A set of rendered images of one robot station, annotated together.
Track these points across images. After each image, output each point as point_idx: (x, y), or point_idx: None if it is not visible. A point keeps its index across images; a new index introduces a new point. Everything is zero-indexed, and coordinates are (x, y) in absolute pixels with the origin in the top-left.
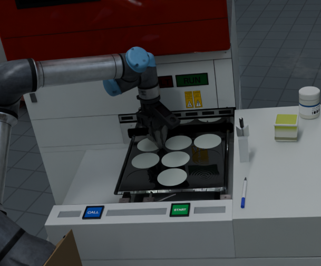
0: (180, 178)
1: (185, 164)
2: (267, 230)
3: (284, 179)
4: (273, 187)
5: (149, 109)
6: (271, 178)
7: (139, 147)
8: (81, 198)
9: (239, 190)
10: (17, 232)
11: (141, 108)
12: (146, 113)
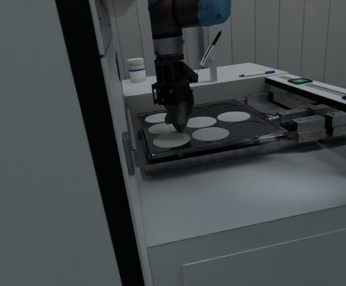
0: (233, 113)
1: (207, 116)
2: None
3: (230, 72)
4: (242, 72)
5: (183, 68)
6: (232, 74)
7: (181, 143)
8: (291, 195)
9: (255, 76)
10: None
11: (172, 78)
12: (177, 80)
